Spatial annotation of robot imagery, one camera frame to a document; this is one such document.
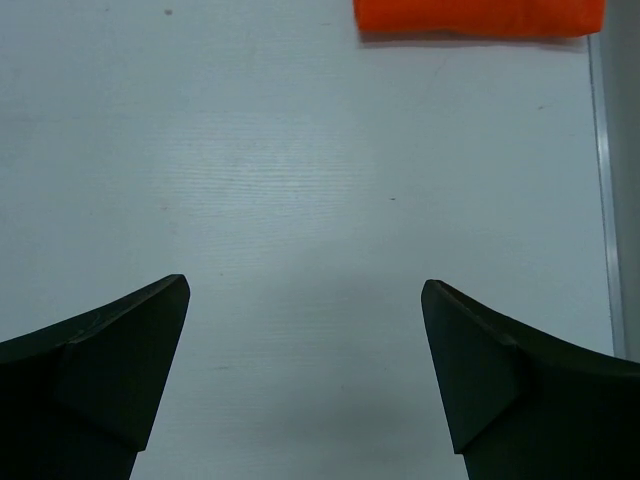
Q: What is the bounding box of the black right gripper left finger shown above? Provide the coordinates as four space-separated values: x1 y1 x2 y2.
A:
1 274 190 480

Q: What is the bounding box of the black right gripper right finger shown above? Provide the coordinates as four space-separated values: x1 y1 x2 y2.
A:
421 280 639 479

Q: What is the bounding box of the folded orange t shirt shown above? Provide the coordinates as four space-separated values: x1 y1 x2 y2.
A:
353 0 606 38

